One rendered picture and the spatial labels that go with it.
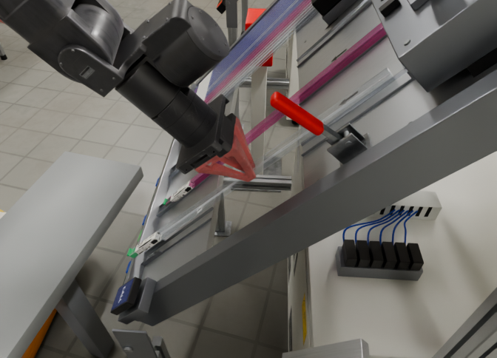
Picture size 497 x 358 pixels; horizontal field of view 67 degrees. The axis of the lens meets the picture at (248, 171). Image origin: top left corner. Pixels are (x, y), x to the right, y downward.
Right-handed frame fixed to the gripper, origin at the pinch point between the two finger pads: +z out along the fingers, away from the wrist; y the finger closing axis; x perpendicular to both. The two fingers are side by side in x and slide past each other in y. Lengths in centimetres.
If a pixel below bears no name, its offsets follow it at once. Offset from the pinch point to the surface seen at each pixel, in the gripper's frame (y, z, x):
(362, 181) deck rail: -10.9, 0.2, -14.8
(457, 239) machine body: 15, 54, -13
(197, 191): 8.1, 3.8, 15.5
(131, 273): -3.4, 3.3, 28.9
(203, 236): -3.9, 3.1, 11.1
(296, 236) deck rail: -10.7, 3.6, -4.7
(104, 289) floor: 32, 35, 104
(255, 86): 94, 32, 29
